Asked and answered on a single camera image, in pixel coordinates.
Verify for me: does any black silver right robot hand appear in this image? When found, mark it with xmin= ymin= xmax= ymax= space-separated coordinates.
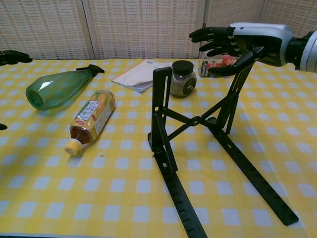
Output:
xmin=189 ymin=22 xmax=297 ymax=77

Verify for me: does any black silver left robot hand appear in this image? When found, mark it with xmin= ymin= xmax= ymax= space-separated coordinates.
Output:
xmin=0 ymin=49 xmax=33 ymax=131

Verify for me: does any black folding laptop stand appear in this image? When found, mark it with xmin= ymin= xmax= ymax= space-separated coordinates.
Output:
xmin=147 ymin=58 xmax=300 ymax=238

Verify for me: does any green plastic spray bottle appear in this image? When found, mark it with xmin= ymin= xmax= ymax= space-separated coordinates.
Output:
xmin=25 ymin=64 xmax=106 ymax=111

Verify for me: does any clear box with red items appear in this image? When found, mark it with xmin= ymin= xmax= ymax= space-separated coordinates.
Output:
xmin=199 ymin=51 xmax=236 ymax=79

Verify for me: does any glass spice jar black lid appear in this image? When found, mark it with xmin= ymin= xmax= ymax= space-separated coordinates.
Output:
xmin=169 ymin=60 xmax=198 ymax=98

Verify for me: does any tea bottle with yellow cap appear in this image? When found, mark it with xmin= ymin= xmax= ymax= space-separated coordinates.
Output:
xmin=64 ymin=90 xmax=116 ymax=156

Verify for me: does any woven folding screen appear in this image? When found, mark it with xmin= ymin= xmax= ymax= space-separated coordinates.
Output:
xmin=0 ymin=0 xmax=317 ymax=64

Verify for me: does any white paper booklet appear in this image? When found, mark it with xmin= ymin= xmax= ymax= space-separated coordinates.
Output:
xmin=111 ymin=59 xmax=173 ymax=94

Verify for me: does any yellow white checkered tablecloth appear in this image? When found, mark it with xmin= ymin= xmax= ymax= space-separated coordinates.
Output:
xmin=0 ymin=58 xmax=317 ymax=238

